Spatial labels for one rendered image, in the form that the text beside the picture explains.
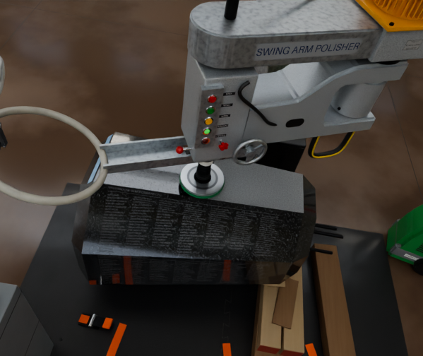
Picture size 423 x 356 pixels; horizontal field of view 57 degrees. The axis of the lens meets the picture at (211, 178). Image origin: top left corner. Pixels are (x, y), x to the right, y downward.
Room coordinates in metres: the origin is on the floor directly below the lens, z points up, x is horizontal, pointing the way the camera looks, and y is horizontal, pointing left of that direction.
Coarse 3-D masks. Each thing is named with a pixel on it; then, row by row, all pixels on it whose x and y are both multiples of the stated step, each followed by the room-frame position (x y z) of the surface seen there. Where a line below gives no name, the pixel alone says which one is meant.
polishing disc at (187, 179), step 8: (184, 168) 1.23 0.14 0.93; (192, 168) 1.24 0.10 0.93; (216, 168) 1.27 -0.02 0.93; (184, 176) 1.18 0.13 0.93; (192, 176) 1.19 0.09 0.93; (216, 176) 1.22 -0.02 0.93; (184, 184) 1.13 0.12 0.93; (192, 184) 1.14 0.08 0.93; (200, 184) 1.15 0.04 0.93; (208, 184) 1.16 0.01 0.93; (216, 184) 1.17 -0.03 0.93; (192, 192) 1.10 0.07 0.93; (200, 192) 1.11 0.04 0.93; (208, 192) 1.12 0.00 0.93; (216, 192) 1.13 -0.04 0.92
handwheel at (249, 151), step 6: (252, 138) 1.11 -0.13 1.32; (258, 138) 1.12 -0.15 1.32; (240, 144) 1.09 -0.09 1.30; (246, 144) 1.09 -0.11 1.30; (264, 144) 1.13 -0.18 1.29; (234, 150) 1.08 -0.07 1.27; (240, 150) 1.09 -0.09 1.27; (246, 150) 1.10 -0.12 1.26; (252, 150) 1.10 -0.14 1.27; (264, 150) 1.13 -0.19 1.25; (234, 156) 1.07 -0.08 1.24; (246, 156) 1.09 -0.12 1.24; (252, 156) 1.10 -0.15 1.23; (258, 156) 1.13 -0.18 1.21; (240, 162) 1.09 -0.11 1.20; (246, 162) 1.11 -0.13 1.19; (252, 162) 1.11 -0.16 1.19
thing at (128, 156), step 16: (112, 144) 1.07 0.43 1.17; (128, 144) 1.10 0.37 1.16; (144, 144) 1.13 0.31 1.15; (160, 144) 1.16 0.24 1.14; (176, 144) 1.19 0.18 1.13; (112, 160) 1.02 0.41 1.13; (128, 160) 1.04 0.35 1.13; (144, 160) 1.02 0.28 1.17; (160, 160) 1.05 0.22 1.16; (176, 160) 1.08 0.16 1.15; (192, 160) 1.11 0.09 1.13; (208, 160) 1.14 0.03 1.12
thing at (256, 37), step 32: (288, 0) 1.40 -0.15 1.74; (320, 0) 1.45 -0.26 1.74; (352, 0) 1.51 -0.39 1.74; (192, 32) 1.13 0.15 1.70; (224, 32) 1.10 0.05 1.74; (256, 32) 1.14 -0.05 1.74; (288, 32) 1.18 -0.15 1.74; (320, 32) 1.23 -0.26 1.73; (352, 32) 1.28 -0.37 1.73; (384, 32) 1.32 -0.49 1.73; (416, 32) 1.37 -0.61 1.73; (224, 64) 1.09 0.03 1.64; (256, 64) 1.13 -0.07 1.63; (384, 64) 1.39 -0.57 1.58
